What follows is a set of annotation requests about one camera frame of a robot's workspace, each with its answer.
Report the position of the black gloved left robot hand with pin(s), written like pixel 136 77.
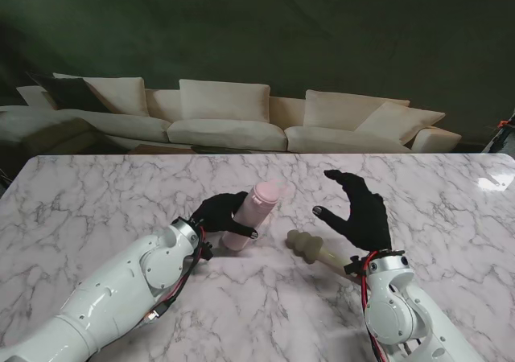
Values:
pixel 219 213

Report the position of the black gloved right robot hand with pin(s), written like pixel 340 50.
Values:
pixel 366 217

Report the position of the pink thermos bottle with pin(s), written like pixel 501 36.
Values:
pixel 249 221

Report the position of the pink thermos lid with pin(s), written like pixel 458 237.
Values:
pixel 267 191

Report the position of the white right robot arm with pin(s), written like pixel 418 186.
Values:
pixel 402 309

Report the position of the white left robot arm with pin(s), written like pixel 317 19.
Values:
pixel 100 297

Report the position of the cream fabric sofa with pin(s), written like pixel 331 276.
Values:
pixel 225 132

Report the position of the cream sofa cushion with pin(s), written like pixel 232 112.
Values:
pixel 223 100
pixel 402 122
pixel 338 106
pixel 120 94

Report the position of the white stand with orange clamp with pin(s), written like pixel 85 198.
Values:
pixel 497 138

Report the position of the dark brown cushion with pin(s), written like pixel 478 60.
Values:
pixel 72 94

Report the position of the small cream cushion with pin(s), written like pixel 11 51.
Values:
pixel 34 95

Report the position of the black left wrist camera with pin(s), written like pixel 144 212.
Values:
pixel 207 249

